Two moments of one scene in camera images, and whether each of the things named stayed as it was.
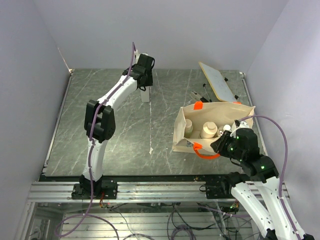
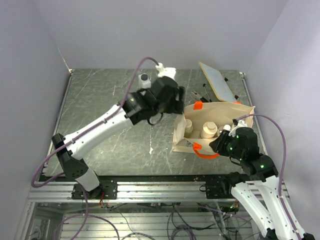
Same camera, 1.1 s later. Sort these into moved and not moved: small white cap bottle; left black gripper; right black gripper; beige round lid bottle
Moved: left black gripper
Not moved: beige round lid bottle; right black gripper; small white cap bottle
